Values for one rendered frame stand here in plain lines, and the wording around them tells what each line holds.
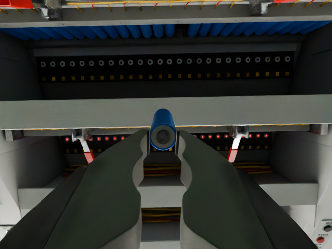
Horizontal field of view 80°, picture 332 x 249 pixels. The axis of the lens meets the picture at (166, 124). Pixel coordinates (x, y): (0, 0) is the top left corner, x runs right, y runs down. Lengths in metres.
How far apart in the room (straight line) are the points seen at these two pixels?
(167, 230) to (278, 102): 0.48
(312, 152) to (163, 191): 0.32
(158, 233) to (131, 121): 0.41
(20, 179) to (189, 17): 0.45
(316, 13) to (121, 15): 0.27
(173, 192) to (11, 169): 0.32
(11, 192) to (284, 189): 0.54
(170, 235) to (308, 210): 0.35
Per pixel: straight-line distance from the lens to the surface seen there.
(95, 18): 0.33
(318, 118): 0.39
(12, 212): 0.55
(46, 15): 0.31
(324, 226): 0.60
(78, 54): 0.47
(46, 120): 0.36
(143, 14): 0.32
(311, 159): 0.52
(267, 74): 0.48
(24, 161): 0.53
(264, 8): 0.30
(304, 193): 0.51
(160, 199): 0.43
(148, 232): 0.66
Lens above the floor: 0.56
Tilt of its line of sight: 30 degrees up
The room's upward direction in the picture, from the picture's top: 179 degrees clockwise
